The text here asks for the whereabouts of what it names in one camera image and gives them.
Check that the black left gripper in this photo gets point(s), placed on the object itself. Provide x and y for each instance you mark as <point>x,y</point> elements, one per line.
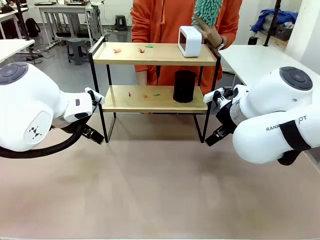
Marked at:
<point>86,131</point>

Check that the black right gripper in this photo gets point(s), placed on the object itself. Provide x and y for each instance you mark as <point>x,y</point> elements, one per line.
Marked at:
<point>225,115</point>

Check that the teal microfiber duster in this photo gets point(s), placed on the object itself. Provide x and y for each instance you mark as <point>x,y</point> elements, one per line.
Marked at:
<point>207,12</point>

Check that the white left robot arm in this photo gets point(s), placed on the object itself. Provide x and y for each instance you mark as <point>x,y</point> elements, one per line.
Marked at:
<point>30,105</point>

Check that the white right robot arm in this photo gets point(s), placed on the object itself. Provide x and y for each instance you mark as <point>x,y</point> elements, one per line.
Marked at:
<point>275,100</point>

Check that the two-tier wood metal shelf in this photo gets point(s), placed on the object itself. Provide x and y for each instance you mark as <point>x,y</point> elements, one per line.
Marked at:
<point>162,53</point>

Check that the person's right hand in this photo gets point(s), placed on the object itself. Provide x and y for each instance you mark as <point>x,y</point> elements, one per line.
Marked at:
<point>141,78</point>

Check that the person's left hand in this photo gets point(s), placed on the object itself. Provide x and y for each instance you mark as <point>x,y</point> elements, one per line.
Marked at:
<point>212,35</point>

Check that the black cylindrical container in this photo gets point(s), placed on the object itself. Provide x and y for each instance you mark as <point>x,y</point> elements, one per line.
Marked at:
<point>183,87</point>

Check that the large white table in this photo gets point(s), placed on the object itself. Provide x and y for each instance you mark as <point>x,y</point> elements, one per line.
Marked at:
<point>250,62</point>

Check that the pink paper scrap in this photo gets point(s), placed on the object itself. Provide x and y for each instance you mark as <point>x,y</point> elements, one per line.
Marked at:
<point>117,50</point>

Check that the wristwatch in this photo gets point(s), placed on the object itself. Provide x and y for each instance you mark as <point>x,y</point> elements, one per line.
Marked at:
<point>221,45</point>

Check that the grey plastic stool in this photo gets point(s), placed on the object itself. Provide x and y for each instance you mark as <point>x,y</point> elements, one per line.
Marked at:
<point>77,47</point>

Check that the white cube device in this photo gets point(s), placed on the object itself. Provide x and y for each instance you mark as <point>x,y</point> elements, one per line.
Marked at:
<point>193,42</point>

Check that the dark green stool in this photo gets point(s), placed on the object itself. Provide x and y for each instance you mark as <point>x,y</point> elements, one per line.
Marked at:
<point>120,21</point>

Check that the small white table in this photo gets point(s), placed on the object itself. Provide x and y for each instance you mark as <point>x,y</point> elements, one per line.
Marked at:
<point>12,48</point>

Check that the black stand pole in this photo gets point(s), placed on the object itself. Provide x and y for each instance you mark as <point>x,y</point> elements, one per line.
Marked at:
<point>273,22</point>

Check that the black backpack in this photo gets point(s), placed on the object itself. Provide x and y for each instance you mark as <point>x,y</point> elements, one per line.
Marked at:
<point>32,27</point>

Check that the person in orange jacket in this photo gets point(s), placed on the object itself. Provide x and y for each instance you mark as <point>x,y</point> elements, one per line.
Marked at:
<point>155,20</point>

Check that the blue cloth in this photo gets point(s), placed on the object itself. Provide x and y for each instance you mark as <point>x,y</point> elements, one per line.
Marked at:
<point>275,16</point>

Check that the grey metal desk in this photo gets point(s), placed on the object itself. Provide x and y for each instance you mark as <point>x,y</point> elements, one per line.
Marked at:
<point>65,6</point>

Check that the black tripod pole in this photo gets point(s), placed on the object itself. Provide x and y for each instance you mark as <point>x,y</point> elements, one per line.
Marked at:
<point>22,20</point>

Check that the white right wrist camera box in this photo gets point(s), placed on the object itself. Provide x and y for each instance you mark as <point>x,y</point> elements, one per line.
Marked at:
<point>211,96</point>

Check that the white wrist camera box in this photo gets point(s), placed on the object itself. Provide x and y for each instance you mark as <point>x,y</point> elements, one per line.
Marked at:
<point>96,94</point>
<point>211,96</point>

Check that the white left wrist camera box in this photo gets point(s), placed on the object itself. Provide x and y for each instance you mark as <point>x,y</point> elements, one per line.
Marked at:
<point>96,94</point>

